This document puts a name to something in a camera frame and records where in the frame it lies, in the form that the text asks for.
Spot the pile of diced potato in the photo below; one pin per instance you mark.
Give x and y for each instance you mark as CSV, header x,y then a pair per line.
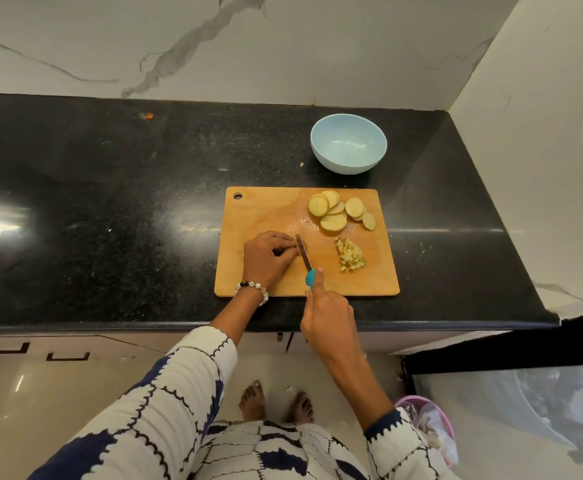
x,y
350,255

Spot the small potato piece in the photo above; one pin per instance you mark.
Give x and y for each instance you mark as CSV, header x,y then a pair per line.
x,y
297,250

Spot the light blue bowl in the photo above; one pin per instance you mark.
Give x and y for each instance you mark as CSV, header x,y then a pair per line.
x,y
349,143

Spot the person's left hand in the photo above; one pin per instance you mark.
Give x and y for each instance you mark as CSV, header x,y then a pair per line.
x,y
264,259

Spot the person's left foot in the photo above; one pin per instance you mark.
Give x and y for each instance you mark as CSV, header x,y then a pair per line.
x,y
252,402

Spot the person's left forearm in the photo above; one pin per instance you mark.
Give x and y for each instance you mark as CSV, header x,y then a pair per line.
x,y
234,317

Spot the person's right foot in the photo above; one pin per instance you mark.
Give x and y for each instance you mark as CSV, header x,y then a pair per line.
x,y
301,408

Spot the pink waste bin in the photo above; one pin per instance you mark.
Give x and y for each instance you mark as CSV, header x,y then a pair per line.
x,y
446,419

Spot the wooden cutting board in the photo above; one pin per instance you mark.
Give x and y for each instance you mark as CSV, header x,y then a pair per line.
x,y
266,214

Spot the plastic covered white appliance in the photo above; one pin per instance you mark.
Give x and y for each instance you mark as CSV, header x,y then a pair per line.
x,y
496,424

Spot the pile of potato slices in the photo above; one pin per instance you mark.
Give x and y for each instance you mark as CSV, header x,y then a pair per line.
x,y
332,210

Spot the clear plastic bag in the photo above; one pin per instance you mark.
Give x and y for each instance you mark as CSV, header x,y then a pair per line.
x,y
429,424

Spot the person's right hand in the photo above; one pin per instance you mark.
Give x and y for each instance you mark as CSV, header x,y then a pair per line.
x,y
327,317

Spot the person's right forearm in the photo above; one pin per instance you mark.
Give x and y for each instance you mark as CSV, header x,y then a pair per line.
x,y
356,382

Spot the white navy patterned dress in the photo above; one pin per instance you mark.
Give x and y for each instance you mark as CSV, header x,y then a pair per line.
x,y
161,419

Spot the person's foot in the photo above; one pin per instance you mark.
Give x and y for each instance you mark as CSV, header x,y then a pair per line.
x,y
301,408
252,402

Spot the person's left fingers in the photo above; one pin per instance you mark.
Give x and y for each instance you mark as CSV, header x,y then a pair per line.
x,y
284,243

